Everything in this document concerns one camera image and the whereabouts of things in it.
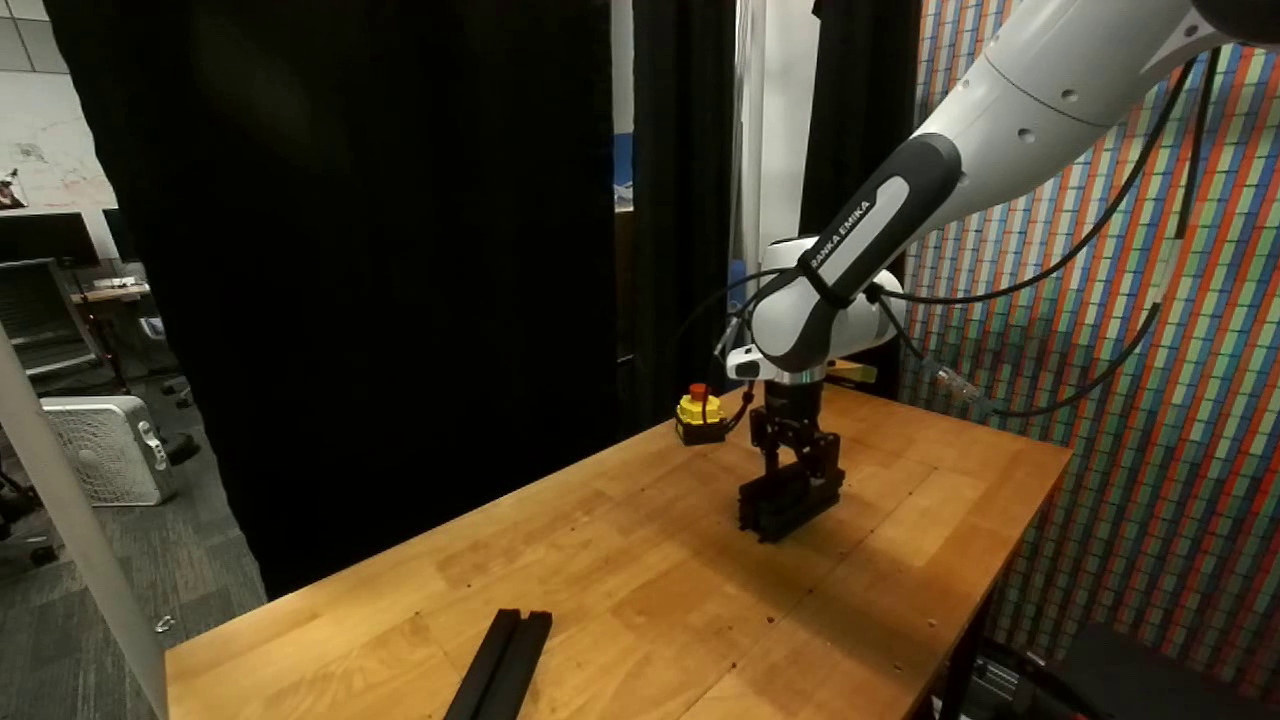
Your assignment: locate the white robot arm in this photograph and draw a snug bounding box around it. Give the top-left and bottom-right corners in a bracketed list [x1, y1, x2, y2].
[725, 0, 1280, 473]

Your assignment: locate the black curtain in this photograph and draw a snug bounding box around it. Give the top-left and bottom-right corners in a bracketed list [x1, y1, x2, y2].
[45, 0, 617, 597]

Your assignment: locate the white box on floor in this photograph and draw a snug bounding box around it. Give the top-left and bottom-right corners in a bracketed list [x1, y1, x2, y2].
[40, 396, 172, 506]

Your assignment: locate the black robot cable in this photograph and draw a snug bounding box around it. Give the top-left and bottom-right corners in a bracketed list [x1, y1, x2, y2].
[671, 53, 1223, 445]

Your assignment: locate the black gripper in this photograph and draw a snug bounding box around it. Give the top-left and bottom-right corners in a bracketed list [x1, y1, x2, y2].
[747, 383, 841, 477]

